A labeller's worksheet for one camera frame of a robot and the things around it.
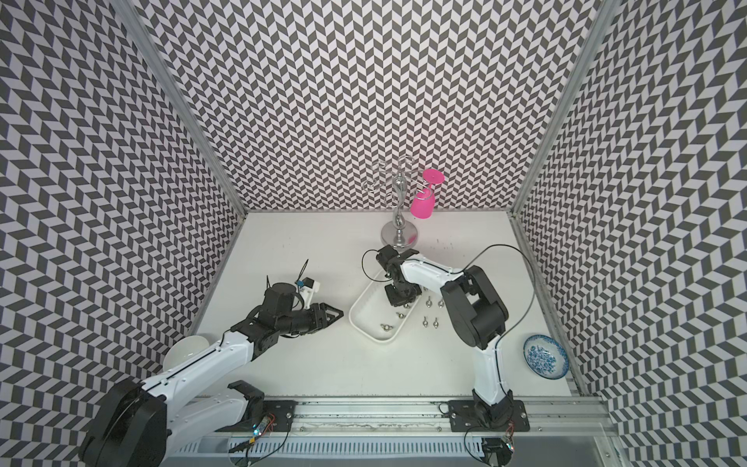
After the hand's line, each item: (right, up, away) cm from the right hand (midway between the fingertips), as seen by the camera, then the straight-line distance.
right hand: (405, 303), depth 93 cm
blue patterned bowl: (+40, -13, -11) cm, 43 cm away
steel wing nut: (+12, 0, 0) cm, 12 cm away
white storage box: (-10, -4, -1) cm, 11 cm away
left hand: (-20, -1, -12) cm, 23 cm away
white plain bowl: (-62, -9, -15) cm, 64 cm away
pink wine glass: (+6, +33, -2) cm, 34 cm away
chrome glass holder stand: (-2, +23, +15) cm, 28 cm away
